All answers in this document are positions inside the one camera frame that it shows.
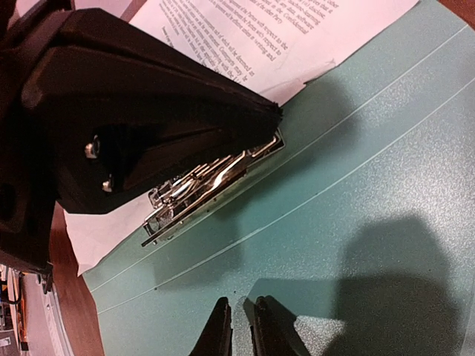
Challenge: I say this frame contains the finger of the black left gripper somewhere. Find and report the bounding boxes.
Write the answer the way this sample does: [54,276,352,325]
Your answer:
[21,8,282,214]

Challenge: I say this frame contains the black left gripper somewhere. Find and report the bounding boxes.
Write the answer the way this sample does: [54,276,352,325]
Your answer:
[1,1,74,275]

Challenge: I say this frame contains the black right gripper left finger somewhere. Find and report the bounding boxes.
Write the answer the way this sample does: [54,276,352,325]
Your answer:
[189,297,233,356]

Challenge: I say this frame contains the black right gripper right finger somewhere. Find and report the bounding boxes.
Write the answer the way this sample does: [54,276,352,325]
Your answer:
[243,295,310,355]

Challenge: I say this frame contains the metal folder clip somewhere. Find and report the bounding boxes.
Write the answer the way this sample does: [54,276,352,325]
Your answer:
[141,130,285,247]

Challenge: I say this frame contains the teal file folder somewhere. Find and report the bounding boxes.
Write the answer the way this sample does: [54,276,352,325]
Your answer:
[85,1,474,355]

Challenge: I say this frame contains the white printed text sheets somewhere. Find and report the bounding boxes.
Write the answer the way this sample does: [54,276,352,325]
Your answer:
[62,0,422,277]

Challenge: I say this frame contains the aluminium front rail frame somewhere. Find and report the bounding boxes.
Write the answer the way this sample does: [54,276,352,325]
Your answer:
[22,274,74,356]

